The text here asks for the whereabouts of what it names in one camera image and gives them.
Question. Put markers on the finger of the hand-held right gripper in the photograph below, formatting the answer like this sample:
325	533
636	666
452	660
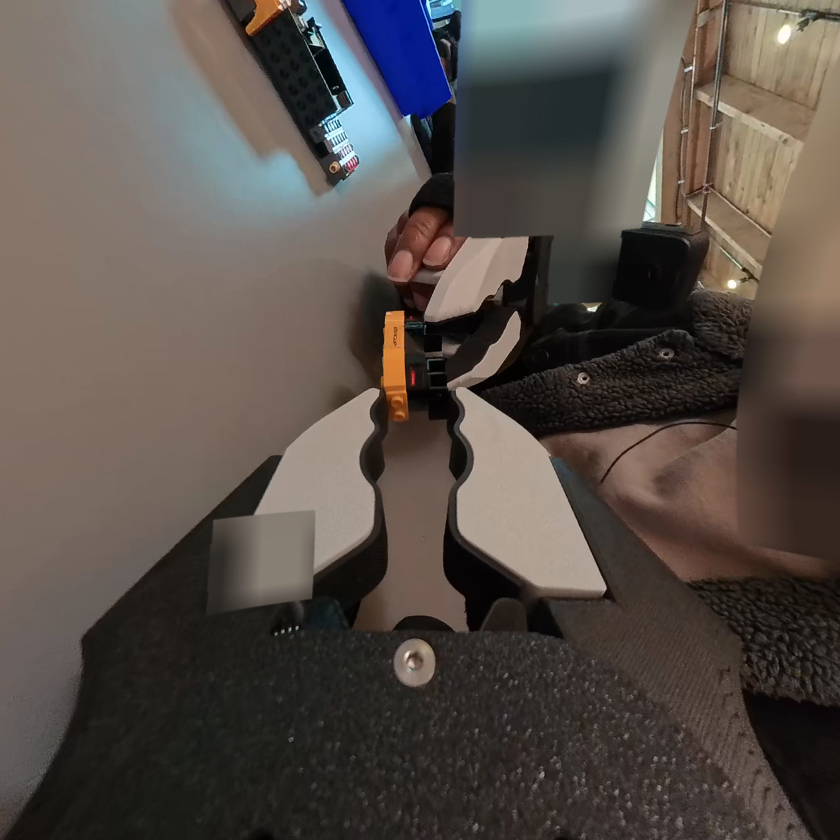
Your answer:
472	269
502	351

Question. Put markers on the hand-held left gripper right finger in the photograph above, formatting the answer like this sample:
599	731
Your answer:
518	512

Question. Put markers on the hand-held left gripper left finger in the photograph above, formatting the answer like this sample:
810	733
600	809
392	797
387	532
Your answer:
328	472

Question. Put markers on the small orange black lego assembly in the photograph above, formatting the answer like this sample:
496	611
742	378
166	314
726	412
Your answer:
396	354

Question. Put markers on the person's right forearm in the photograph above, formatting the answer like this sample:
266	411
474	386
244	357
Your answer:
434	193

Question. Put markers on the black lego car chassis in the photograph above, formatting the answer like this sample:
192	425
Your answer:
295	72

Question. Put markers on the person's right hand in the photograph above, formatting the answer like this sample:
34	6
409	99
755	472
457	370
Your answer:
420	243

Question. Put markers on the dark fleece jacket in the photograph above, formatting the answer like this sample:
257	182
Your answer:
623	374

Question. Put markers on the grey brown shirt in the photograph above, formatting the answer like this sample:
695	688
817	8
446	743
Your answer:
689	512

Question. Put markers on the blue storage bin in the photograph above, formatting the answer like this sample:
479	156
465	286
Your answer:
394	52

